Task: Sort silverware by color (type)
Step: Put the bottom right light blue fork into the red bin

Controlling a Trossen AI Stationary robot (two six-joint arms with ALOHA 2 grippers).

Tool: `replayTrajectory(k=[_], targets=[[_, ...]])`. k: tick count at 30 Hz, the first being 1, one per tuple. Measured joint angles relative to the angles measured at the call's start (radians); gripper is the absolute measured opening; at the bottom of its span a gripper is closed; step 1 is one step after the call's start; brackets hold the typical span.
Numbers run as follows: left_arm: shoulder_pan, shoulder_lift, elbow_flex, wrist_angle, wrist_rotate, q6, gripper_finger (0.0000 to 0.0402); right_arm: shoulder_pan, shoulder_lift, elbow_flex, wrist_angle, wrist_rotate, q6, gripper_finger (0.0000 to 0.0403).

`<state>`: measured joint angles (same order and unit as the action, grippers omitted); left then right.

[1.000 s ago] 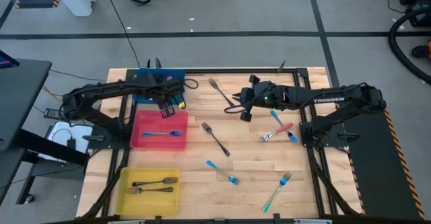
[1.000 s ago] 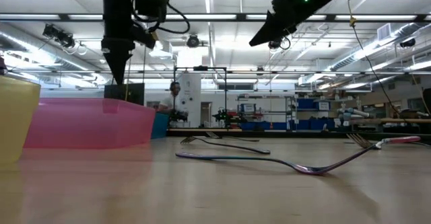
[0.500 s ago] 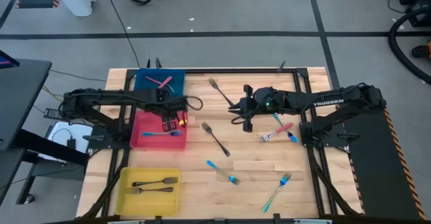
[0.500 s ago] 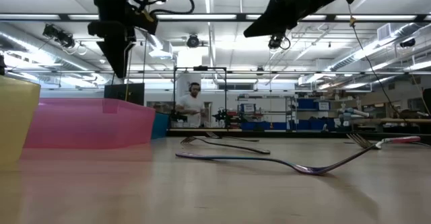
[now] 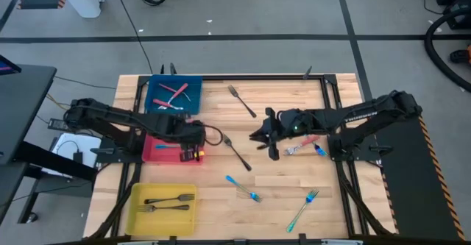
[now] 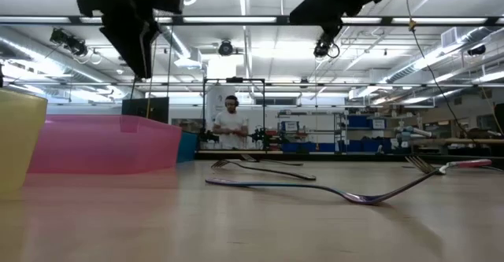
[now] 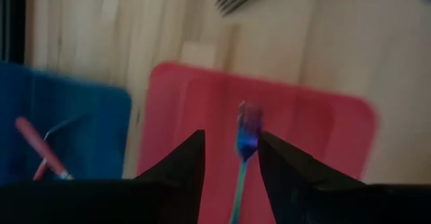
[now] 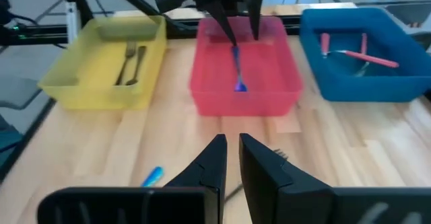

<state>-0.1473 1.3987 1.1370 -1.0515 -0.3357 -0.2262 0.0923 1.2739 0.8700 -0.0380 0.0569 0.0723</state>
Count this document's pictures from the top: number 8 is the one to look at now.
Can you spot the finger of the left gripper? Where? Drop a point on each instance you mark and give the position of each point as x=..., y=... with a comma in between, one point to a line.
x=219, y=19
x=255, y=12

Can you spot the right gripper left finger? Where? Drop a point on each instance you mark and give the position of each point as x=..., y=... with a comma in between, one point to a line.
x=195, y=200

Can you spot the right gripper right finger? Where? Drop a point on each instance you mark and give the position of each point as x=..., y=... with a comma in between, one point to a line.
x=286, y=200

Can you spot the black metal fork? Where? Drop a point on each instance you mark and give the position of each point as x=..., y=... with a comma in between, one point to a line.
x=129, y=50
x=140, y=54
x=281, y=154

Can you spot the iridescent blue fork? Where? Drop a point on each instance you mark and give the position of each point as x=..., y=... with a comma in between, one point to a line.
x=240, y=86
x=153, y=177

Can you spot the red translucent plastic bin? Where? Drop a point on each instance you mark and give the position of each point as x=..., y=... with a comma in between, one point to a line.
x=249, y=103

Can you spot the blue plastic bin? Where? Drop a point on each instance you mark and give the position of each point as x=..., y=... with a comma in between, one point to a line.
x=370, y=89

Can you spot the yellow translucent plastic bin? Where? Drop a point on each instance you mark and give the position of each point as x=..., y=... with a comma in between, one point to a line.
x=101, y=96

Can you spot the black aluminium table frame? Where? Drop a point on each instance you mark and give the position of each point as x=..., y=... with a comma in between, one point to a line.
x=75, y=2

